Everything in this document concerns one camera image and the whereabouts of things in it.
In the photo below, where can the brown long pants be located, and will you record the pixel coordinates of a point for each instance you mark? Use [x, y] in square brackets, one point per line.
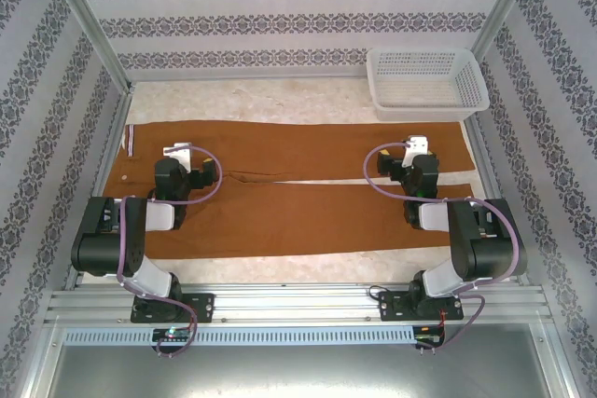
[280, 221]

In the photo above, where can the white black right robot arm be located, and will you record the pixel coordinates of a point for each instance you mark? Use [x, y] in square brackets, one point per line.
[490, 249]

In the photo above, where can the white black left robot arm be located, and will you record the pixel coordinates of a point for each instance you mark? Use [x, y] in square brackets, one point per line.
[107, 249]

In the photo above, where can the white plastic mesh basket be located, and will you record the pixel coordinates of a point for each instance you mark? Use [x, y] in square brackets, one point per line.
[420, 90]

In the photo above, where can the grey metal panel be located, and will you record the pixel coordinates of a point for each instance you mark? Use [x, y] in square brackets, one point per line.
[298, 372]

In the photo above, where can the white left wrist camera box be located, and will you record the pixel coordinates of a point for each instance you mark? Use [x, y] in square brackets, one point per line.
[182, 153]

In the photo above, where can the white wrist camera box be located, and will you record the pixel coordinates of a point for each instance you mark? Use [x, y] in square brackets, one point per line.
[420, 144]
[182, 153]

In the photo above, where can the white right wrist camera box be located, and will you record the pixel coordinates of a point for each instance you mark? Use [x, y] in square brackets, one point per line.
[420, 144]

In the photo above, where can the aluminium side frame rail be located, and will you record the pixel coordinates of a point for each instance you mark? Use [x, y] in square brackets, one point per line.
[485, 165]
[114, 137]

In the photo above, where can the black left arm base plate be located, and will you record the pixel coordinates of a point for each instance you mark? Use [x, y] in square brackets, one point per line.
[205, 307]

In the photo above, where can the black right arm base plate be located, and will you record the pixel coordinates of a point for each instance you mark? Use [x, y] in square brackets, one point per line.
[392, 307]

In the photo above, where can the aluminium mounting rail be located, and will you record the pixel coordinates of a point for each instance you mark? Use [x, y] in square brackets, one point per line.
[289, 302]

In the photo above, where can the aluminium frame post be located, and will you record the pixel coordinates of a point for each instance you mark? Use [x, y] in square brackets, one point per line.
[84, 16]
[506, 2]

